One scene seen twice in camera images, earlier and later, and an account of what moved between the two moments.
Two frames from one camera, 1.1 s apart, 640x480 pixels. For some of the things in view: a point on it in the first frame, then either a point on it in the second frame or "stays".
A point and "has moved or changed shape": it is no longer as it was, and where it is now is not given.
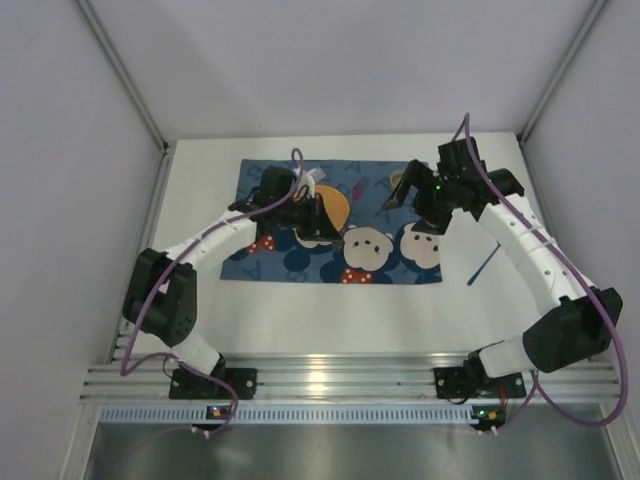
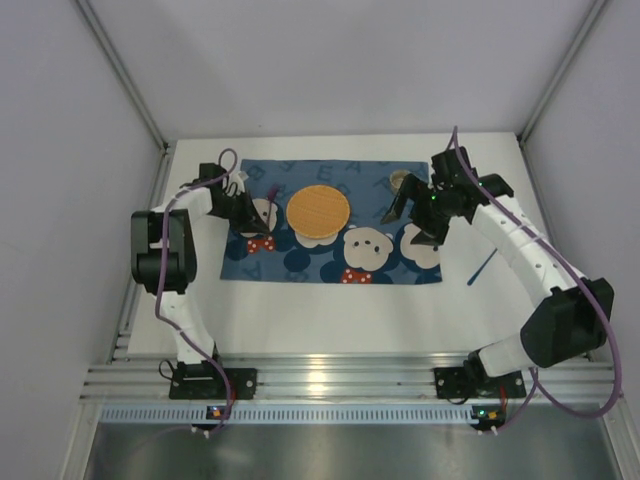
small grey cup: (395, 177) stays
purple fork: (358, 189) has moved or changed shape
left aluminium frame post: (134, 90) stays
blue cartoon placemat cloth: (381, 245) stays
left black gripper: (310, 216) -> (240, 211)
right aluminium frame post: (528, 126) stays
